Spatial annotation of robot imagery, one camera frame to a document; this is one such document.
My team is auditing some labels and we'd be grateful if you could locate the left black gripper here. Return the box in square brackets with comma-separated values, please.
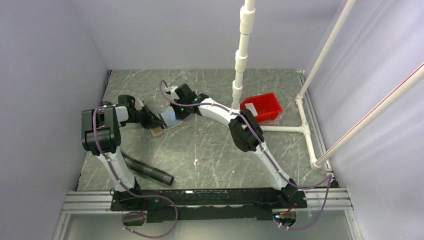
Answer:
[122, 105, 165, 130]

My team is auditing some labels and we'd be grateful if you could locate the gold credit card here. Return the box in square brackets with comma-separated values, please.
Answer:
[150, 126, 165, 136]

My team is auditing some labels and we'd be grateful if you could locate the white striped credit card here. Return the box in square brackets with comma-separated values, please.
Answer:
[158, 112, 174, 128]

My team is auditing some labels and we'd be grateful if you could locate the white credit card stack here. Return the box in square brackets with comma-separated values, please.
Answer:
[244, 103, 258, 117]

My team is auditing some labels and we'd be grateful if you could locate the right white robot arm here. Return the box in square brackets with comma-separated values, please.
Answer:
[161, 83, 298, 208]

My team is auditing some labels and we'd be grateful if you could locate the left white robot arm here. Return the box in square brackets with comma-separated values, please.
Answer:
[81, 94, 165, 210]

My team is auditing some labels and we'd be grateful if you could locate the red plastic bin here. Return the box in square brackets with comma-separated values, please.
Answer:
[240, 92, 283, 122]

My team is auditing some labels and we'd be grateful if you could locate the white diagonal pole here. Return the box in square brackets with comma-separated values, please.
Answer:
[295, 0, 356, 101]

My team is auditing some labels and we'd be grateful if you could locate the white pole with red stripe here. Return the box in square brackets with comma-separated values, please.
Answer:
[310, 63, 424, 169]

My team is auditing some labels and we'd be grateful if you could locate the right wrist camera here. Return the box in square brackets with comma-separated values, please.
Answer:
[164, 85, 180, 101]

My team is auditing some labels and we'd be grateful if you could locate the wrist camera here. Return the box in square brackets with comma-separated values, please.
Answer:
[164, 85, 180, 101]
[134, 98, 145, 111]

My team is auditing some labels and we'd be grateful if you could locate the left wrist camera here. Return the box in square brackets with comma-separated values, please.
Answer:
[134, 98, 145, 111]

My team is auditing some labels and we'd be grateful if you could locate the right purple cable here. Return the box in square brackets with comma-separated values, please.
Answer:
[159, 80, 334, 232]

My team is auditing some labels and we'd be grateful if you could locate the purple cable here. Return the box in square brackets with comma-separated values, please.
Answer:
[92, 105, 180, 240]
[159, 80, 334, 232]

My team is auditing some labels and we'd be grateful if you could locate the black corrugated hose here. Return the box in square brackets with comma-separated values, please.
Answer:
[120, 152, 175, 187]

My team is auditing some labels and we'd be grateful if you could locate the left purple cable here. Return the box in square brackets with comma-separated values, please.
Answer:
[92, 105, 180, 240]

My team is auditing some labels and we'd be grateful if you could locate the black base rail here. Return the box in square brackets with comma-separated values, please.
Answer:
[109, 187, 308, 223]

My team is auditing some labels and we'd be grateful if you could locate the white PVC pipe frame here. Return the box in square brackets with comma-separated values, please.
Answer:
[229, 0, 327, 170]

